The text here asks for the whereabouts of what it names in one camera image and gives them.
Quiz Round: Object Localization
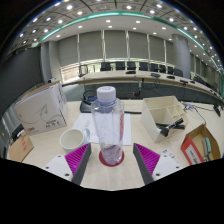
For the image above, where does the black tabletop microphone base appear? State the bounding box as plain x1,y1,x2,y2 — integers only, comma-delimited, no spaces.
213,103,224,118

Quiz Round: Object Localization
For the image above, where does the white ceramic mug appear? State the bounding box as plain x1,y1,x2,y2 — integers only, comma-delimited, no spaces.
59,128,91,155

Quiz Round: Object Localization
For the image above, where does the green whiteboard eraser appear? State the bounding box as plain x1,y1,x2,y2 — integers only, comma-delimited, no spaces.
203,136,213,162

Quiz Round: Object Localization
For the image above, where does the thin grey cable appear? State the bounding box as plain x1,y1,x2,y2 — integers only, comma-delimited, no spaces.
181,101,208,126

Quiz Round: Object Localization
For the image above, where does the clear plastic water bottle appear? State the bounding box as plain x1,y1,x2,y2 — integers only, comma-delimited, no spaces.
90,85,126,167

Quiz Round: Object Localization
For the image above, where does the open brown cardboard box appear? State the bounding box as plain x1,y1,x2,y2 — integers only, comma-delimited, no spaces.
180,123,222,166

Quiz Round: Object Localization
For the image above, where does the white paper sheet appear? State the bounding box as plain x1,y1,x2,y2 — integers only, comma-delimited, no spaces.
70,112,133,147

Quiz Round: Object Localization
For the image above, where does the flat brown cardboard piece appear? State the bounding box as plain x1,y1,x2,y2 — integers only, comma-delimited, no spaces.
7,133,35,163

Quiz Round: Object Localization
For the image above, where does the row of black office chairs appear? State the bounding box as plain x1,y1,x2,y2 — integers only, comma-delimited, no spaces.
78,60,188,78

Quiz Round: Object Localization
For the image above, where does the flat round red coaster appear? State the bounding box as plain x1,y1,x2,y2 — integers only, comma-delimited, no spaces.
98,149,126,168

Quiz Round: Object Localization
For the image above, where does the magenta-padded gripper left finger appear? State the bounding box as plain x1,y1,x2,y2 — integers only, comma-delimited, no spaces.
42,142,92,186

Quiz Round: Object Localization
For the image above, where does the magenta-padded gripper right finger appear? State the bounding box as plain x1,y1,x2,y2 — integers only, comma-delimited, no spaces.
132,142,184,186

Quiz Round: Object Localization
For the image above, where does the black desk device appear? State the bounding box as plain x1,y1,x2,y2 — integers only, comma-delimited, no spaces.
79,89,98,114

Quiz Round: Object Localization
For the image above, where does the group of ceiling lights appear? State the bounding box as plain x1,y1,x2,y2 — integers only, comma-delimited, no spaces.
18,1,224,68

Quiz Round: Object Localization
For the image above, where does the beige desk organizer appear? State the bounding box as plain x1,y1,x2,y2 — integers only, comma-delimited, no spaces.
140,95,190,144

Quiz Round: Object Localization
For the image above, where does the white printed paper carton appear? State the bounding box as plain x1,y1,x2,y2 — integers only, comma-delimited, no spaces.
13,82,70,136

